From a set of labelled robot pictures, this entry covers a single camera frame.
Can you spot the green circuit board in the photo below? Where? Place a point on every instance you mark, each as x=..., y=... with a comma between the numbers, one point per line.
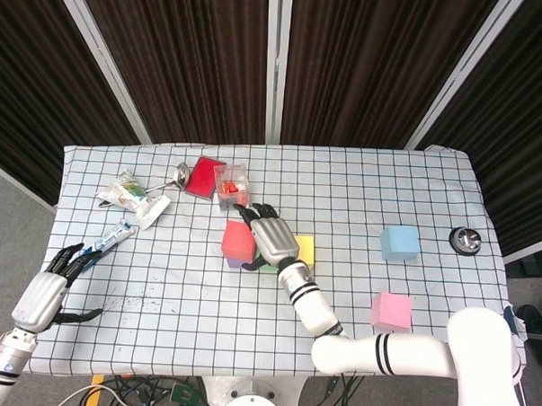
x=184, y=392

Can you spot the crumpled white snack bag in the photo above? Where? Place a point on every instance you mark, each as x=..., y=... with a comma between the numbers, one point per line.
x=132, y=197

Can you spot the light blue foam cube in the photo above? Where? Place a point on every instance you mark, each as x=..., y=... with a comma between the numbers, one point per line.
x=399, y=242

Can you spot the white partition frame post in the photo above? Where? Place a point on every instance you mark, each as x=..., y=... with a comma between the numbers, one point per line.
x=102, y=56
x=277, y=64
x=465, y=72

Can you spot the blue cloth object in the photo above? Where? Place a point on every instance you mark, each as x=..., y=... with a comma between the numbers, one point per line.
x=514, y=318

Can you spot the clear plastic box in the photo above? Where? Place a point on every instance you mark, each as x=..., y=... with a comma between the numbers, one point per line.
x=232, y=174

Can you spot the purple foam cube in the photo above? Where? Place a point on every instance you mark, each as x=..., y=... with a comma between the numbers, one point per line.
x=234, y=263

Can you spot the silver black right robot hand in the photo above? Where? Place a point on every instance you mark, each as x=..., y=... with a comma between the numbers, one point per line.
x=276, y=243

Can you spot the pink foam cube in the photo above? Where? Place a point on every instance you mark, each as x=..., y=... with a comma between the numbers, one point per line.
x=392, y=311

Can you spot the green foam cube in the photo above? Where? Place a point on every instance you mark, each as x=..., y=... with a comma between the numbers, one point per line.
x=268, y=269

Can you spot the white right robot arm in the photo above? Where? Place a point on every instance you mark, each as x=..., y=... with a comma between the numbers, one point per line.
x=404, y=352

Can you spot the yellow foam cube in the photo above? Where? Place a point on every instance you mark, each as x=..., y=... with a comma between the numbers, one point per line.
x=306, y=249

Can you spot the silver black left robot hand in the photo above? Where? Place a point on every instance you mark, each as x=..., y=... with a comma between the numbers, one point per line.
x=39, y=301

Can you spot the metal spoon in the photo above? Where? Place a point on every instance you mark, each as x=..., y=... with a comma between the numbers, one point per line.
x=182, y=174

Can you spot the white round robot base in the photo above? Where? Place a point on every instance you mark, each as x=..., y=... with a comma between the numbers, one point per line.
x=253, y=395

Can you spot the red ink pad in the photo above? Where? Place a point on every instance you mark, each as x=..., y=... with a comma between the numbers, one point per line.
x=200, y=177

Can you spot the red foam cube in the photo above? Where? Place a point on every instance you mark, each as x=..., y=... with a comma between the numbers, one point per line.
x=238, y=242

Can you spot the white blue toothpaste tube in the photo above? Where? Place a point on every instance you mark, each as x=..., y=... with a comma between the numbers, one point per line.
x=114, y=234

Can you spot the black bulky object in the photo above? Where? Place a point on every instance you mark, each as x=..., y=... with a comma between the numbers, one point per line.
x=536, y=320

